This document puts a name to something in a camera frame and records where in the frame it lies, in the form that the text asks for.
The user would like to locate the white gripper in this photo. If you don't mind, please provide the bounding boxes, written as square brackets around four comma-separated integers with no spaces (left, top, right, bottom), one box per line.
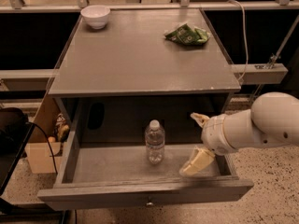
[179,113,236,176]

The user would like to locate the clear plastic water bottle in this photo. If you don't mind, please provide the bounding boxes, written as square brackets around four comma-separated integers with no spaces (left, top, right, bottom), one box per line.
[145,119,165,164]

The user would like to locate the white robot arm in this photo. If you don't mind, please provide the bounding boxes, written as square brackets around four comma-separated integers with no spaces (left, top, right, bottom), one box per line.
[179,92,299,176]

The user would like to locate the grey open top drawer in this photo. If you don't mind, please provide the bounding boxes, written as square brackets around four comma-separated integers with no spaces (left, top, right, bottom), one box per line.
[38,104,253,210]

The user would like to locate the green snack bag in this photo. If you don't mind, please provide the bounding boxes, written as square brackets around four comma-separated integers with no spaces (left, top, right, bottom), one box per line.
[164,23,210,46]

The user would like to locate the grey wooden cabinet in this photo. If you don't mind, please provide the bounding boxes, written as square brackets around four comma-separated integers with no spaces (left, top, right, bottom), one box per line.
[50,9,240,144]

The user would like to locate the toys in cardboard box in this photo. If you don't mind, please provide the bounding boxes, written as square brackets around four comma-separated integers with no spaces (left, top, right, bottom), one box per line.
[48,113,70,143]

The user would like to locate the cardboard box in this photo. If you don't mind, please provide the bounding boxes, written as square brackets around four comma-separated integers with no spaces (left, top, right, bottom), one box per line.
[25,96,62,174]

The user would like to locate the white ceramic bowl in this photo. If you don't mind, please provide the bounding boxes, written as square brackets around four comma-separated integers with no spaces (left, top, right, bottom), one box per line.
[80,5,110,29]

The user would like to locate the black chair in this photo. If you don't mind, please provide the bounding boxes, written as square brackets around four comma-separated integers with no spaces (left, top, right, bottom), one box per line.
[0,107,33,194]

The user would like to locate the metal railing frame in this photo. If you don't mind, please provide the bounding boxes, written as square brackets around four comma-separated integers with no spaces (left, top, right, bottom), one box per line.
[0,0,299,91]

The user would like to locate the white cable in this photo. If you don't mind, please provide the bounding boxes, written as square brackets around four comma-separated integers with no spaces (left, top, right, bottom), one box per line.
[227,0,249,82]

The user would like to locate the black cable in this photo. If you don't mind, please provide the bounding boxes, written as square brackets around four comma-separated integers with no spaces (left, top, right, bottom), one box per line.
[27,121,59,175]

